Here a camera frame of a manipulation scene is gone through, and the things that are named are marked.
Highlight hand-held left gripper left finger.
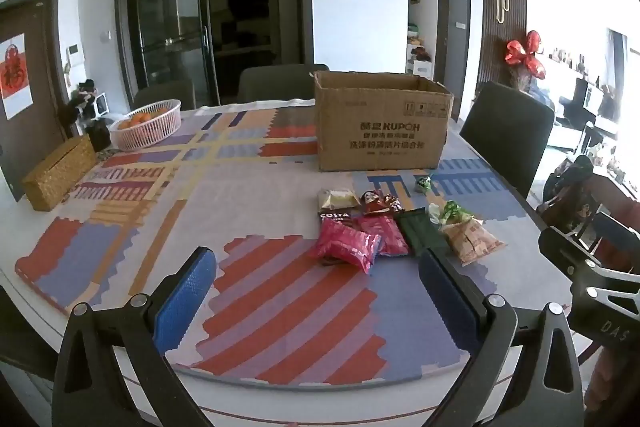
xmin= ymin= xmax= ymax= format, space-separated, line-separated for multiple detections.
xmin=51 ymin=247 xmax=218 ymax=427

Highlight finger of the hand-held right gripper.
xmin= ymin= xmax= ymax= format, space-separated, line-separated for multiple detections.
xmin=539 ymin=227 xmax=602 ymax=275

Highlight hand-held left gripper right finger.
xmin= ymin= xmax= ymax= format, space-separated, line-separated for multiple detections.
xmin=417 ymin=248 xmax=586 ymax=427

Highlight orange biscuit packet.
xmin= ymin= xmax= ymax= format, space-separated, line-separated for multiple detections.
xmin=440 ymin=218 xmax=507 ymax=267

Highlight dark green snack packet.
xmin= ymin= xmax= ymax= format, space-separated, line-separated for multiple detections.
xmin=397 ymin=208 xmax=448 ymax=258

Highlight puffy pink snack packet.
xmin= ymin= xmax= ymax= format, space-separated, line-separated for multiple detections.
xmin=308 ymin=221 xmax=383 ymax=275

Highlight red-brown snack packet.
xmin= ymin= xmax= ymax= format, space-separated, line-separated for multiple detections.
xmin=360 ymin=189 xmax=405 ymax=215

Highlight dark coffee packet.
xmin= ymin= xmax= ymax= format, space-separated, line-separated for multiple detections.
xmin=319 ymin=207 xmax=363 ymax=228

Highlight brown cardboard box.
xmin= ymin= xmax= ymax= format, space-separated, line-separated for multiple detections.
xmin=313 ymin=70 xmax=455 ymax=172

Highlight person's right forearm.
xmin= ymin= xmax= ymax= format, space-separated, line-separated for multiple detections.
xmin=584 ymin=347 xmax=640 ymax=427

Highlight flat red snack packet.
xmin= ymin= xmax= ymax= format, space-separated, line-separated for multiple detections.
xmin=356 ymin=214 xmax=411 ymax=257

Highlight green candy wrapper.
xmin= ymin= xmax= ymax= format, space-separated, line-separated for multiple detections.
xmin=442 ymin=200 xmax=473 ymax=224

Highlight dark green chair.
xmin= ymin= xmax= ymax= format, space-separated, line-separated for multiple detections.
xmin=460 ymin=82 xmax=556 ymax=198

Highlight beige snack packet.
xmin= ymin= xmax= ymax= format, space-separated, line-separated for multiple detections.
xmin=319 ymin=188 xmax=362 ymax=210

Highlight white plastic basket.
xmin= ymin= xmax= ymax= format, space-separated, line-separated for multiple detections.
xmin=108 ymin=99 xmax=182 ymax=152

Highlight woven tissue box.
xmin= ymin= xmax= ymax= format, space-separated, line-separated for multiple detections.
xmin=21 ymin=136 xmax=98 ymax=212

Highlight dark jar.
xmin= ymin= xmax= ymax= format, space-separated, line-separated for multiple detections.
xmin=87 ymin=119 xmax=112 ymax=152

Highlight pile of oranges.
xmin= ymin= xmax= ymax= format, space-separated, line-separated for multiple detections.
xmin=117 ymin=106 xmax=171 ymax=130

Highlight red balloon decoration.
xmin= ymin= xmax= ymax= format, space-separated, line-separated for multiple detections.
xmin=505 ymin=30 xmax=548 ymax=80

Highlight grey chair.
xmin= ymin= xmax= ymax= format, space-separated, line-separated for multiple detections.
xmin=132 ymin=81 xmax=197 ymax=111
xmin=238 ymin=64 xmax=331 ymax=104

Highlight black object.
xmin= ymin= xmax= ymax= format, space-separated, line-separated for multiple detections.
xmin=59 ymin=79 xmax=101 ymax=128

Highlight shelf with items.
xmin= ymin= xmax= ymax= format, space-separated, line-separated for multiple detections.
xmin=406 ymin=23 xmax=434 ymax=80

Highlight dark framed door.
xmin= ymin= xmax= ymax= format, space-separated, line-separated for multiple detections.
xmin=436 ymin=0 xmax=472 ymax=94

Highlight brown door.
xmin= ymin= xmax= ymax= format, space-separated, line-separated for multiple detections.
xmin=0 ymin=0 xmax=70 ymax=202

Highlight glass sliding doors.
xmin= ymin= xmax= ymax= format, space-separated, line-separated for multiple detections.
xmin=115 ymin=0 xmax=317 ymax=108

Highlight dark slatted wall panel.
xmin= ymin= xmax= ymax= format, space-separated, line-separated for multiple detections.
xmin=477 ymin=0 xmax=529 ymax=108

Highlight red and white wall poster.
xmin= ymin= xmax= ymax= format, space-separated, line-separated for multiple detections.
xmin=0 ymin=33 xmax=33 ymax=120

